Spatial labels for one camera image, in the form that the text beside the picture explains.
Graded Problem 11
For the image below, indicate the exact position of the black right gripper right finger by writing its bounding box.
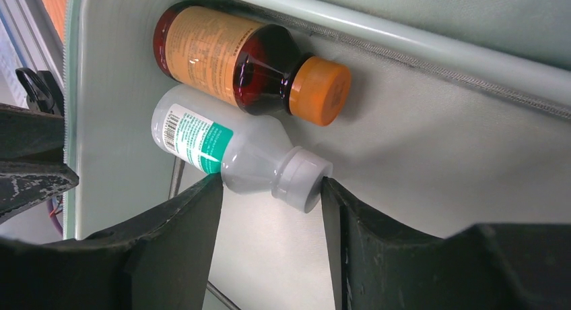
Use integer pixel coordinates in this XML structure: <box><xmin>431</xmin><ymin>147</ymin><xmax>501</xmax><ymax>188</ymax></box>
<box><xmin>321</xmin><ymin>178</ymin><xmax>570</xmax><ymax>309</ymax></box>

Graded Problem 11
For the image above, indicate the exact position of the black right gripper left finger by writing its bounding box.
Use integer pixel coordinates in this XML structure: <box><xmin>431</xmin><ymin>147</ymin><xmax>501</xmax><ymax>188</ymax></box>
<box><xmin>1</xmin><ymin>174</ymin><xmax>223</xmax><ymax>309</ymax></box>

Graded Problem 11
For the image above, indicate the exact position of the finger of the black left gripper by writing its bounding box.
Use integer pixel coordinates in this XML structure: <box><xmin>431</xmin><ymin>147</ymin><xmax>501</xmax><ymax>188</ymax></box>
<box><xmin>1</xmin><ymin>104</ymin><xmax>79</xmax><ymax>223</ymax></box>

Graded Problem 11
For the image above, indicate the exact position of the white bottle green label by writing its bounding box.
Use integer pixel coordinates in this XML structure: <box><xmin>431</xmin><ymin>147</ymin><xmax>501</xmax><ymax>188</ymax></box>
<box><xmin>151</xmin><ymin>84</ymin><xmax>333</xmax><ymax>213</ymax></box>

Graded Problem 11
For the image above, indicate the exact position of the mint green medicine kit case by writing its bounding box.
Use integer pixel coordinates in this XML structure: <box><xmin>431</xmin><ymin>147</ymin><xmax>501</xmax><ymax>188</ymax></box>
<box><xmin>65</xmin><ymin>0</ymin><xmax>570</xmax><ymax>309</ymax></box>

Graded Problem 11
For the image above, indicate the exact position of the brown bottle orange cap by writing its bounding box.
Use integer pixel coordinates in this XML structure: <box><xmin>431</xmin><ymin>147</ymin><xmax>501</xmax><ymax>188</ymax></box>
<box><xmin>152</xmin><ymin>2</ymin><xmax>351</xmax><ymax>126</ymax></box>

